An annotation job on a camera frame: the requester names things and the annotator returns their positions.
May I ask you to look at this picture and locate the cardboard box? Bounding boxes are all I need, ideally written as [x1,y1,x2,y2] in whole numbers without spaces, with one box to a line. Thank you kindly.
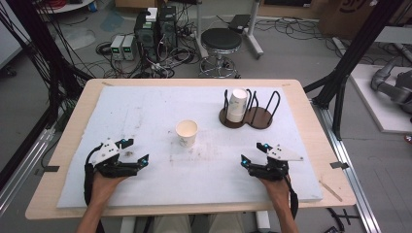
[319,0,380,40]

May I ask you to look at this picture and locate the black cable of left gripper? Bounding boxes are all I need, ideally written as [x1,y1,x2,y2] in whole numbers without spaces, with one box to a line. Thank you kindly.
[83,145,104,207]

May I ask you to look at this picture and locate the aluminium floor rail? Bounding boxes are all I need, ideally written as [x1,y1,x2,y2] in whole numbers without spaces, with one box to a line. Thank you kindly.
[0,127,56,216]
[312,100,383,233]

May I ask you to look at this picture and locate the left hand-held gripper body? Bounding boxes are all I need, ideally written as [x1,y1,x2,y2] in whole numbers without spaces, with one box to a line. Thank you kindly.
[92,138,141,179]

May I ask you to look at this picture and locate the light wooden table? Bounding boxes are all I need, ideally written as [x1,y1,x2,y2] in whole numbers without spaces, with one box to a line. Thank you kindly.
[24,78,358,221]

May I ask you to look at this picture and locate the black wire rack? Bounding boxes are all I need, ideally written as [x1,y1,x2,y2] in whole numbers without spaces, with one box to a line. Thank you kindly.
[219,88,282,130]

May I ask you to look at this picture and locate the person's right hand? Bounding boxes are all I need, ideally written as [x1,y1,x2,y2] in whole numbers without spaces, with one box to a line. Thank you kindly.
[258,176,291,204]

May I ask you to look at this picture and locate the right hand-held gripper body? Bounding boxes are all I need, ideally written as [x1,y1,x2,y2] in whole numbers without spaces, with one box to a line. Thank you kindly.
[248,144,304,182]

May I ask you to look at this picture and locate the tangle of floor cables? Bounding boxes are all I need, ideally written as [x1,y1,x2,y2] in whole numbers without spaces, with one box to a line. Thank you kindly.
[95,38,202,80]

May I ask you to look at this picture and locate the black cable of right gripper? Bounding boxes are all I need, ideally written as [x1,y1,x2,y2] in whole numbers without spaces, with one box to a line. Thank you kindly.
[283,174,299,218]

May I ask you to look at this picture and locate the black metal frame post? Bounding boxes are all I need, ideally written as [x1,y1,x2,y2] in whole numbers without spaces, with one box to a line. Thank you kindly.
[0,0,93,192]
[303,0,406,140]

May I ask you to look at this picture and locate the thin wooden stick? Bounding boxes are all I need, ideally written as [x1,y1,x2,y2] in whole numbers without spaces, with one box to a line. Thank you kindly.
[319,180,343,202]

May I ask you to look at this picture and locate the black round stool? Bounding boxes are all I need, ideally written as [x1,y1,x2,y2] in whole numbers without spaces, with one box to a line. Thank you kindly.
[197,27,243,80]

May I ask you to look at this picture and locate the stack of white paper cups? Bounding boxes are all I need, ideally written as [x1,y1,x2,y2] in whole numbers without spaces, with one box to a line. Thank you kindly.
[225,87,250,123]

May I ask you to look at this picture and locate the person's left hand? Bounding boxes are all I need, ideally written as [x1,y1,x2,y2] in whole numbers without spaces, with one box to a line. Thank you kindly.
[91,171,129,204]

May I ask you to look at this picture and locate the black computer tower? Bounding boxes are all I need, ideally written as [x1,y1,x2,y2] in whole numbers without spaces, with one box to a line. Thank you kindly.
[157,5,179,50]
[134,11,160,63]

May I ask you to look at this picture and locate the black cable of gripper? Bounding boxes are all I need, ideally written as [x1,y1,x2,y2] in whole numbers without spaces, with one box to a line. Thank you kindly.
[83,145,104,207]
[283,174,299,218]

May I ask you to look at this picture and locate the single printed paper cup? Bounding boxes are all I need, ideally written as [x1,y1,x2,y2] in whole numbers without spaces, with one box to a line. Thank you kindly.
[175,119,199,149]

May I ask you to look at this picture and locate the white foam mat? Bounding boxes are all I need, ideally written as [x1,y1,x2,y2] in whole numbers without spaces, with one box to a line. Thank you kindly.
[56,84,324,209]

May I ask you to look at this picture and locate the grey power supply unit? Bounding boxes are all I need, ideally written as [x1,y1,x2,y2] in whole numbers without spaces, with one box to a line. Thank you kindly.
[121,34,137,61]
[110,34,125,61]

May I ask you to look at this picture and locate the white metal stand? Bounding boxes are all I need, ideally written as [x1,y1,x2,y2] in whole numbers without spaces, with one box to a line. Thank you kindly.
[193,0,265,60]

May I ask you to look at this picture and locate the white floor board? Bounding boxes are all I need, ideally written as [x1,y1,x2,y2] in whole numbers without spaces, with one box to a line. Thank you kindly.
[349,63,412,134]

